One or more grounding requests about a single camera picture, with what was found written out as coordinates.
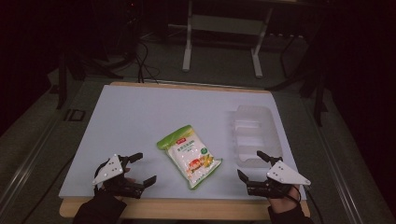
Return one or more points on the green and white snack bag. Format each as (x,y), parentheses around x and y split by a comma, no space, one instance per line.
(191,157)

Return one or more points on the person's left hand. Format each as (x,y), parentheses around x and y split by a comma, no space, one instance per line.
(128,179)

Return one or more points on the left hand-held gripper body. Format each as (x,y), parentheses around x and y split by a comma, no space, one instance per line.
(107,171)

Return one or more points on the floor socket box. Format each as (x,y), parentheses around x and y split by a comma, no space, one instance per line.
(74,115)

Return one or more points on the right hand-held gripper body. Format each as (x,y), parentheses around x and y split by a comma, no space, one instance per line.
(286,175)

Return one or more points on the white metal stand frame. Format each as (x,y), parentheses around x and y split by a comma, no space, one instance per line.
(186,46)

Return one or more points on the person's right hand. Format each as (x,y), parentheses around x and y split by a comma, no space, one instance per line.
(285,203)

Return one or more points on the clear plastic tray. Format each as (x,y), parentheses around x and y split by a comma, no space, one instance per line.
(257,133)

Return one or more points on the black metal stand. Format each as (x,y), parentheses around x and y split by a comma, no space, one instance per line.
(62,81)

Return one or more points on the white table mat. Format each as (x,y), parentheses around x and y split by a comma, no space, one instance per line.
(149,112)

